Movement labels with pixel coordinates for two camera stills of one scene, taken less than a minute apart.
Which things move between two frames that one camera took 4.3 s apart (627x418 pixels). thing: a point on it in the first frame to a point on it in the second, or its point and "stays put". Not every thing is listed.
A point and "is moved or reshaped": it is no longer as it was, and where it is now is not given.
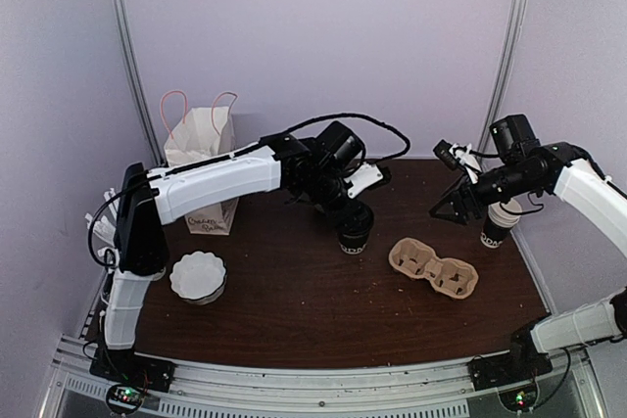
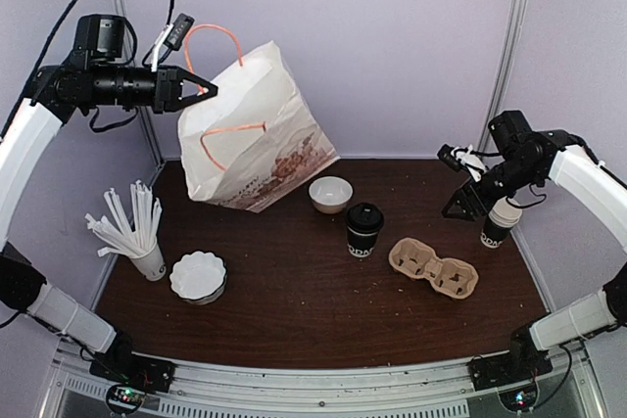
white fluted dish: x=198 y=277 stays put
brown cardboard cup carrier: x=451 y=277 stays put
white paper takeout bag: x=198 y=136 to x=257 y=136
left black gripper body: x=324 y=198 to x=165 y=89
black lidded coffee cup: x=354 y=231 is moved or reshaped
